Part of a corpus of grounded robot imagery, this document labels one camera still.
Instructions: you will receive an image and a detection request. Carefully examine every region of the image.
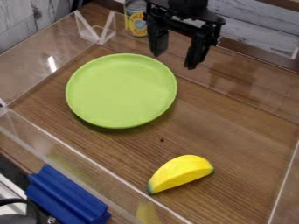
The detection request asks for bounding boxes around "clear acrylic front wall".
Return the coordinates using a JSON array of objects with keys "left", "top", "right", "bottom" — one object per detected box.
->
[{"left": 0, "top": 107, "right": 192, "bottom": 224}]

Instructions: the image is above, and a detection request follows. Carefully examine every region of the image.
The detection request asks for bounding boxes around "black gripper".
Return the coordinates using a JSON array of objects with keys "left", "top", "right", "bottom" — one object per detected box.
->
[{"left": 144, "top": 0, "right": 225, "bottom": 70}]

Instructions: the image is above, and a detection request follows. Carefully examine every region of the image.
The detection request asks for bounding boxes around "yellow toy banana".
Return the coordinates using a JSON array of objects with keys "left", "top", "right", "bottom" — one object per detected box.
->
[{"left": 146, "top": 155, "right": 215, "bottom": 194}]

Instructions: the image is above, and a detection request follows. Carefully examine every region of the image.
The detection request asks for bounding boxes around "green round plate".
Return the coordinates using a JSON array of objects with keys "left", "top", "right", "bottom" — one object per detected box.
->
[{"left": 65, "top": 53, "right": 177, "bottom": 129}]

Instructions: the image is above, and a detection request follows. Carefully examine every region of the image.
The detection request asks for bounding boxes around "yellow blue can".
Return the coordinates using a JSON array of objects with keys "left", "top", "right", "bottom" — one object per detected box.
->
[{"left": 124, "top": 0, "right": 146, "bottom": 37}]

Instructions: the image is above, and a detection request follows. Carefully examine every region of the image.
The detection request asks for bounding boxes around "black cable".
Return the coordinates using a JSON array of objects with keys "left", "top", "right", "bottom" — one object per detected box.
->
[{"left": 0, "top": 198, "right": 44, "bottom": 224}]

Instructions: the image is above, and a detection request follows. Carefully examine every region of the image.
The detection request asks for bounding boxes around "clear acrylic triangle bracket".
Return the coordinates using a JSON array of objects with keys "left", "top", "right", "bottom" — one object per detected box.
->
[{"left": 74, "top": 10, "right": 116, "bottom": 46}]

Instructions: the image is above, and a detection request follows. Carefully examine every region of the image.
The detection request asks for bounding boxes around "blue plastic clamp block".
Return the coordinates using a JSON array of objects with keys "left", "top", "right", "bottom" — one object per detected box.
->
[{"left": 25, "top": 164, "right": 110, "bottom": 224}]

